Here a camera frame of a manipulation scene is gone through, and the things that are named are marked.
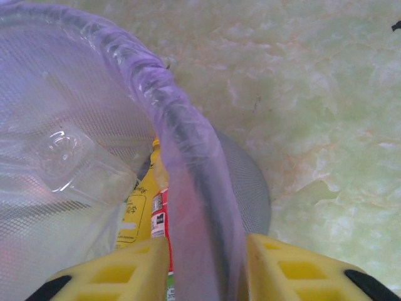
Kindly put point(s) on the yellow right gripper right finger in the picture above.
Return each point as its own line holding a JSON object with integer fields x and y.
{"x": 266, "y": 272}

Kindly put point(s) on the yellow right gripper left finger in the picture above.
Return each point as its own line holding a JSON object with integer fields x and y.
{"x": 147, "y": 266}

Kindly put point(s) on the Coca-Cola bottle red cap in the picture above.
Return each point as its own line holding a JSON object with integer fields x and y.
{"x": 161, "y": 219}

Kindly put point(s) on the yellow label plastic bottle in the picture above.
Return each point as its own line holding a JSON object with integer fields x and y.
{"x": 141, "y": 213}

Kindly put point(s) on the metal mesh waste bin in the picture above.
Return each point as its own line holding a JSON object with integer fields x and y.
{"x": 250, "y": 194}

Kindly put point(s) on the purple plastic bin liner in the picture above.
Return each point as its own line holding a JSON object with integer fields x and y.
{"x": 188, "y": 131}

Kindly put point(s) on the clear bottle green label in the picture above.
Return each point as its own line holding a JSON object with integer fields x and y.
{"x": 78, "y": 169}

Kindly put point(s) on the small black scrap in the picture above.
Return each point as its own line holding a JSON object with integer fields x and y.
{"x": 397, "y": 25}

